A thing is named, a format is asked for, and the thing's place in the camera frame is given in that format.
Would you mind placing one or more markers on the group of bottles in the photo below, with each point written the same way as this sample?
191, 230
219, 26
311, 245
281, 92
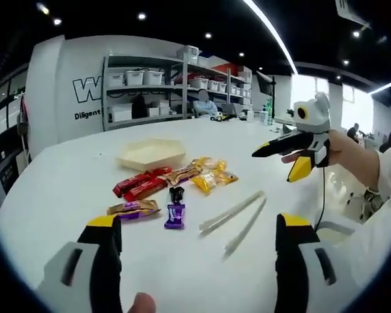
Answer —
266, 114

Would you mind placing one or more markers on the person's left hand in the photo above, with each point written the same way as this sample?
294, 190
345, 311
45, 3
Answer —
144, 304

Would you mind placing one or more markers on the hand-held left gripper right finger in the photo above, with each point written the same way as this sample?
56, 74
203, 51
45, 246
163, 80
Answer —
299, 277

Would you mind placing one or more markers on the red snack bar packet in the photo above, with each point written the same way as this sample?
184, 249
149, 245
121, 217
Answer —
133, 182
146, 190

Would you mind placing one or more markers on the gold purple snack bar packet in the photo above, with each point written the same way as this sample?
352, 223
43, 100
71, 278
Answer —
133, 208

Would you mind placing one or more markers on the small purple candy packet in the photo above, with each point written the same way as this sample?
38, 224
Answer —
175, 216

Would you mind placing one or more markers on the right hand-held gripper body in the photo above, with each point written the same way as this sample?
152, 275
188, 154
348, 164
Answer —
316, 119

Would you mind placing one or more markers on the linear ceiling light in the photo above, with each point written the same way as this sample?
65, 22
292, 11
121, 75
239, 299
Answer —
273, 32

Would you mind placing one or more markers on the white chair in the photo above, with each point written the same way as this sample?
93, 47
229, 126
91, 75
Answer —
361, 203

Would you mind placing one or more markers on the small black candy packet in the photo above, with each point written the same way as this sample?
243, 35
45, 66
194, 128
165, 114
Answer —
176, 194

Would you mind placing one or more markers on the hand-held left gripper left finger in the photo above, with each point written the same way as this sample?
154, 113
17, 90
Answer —
84, 277

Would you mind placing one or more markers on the yellow snack packet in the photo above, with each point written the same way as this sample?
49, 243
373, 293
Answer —
211, 164
211, 181

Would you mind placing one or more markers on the grey metal shelf rack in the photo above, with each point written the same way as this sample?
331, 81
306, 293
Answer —
182, 91

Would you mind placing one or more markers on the person's right hand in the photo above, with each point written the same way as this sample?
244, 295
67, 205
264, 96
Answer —
352, 156

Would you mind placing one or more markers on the black monitor on stand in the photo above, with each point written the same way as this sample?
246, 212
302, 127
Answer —
264, 81

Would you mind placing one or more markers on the row of white storage boxes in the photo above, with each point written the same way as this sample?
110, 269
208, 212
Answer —
143, 77

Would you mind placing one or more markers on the coat rack with clothes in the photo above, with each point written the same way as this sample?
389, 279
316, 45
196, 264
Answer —
23, 124

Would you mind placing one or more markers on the gold brown snack bar packet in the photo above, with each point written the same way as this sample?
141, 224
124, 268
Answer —
179, 174

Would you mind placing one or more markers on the beige hexagonal container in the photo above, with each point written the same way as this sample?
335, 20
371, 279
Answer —
150, 153

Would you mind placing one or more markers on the translucent white food tongs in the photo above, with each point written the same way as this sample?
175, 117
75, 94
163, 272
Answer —
238, 215

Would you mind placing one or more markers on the small toy car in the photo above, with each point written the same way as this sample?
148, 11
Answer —
216, 116

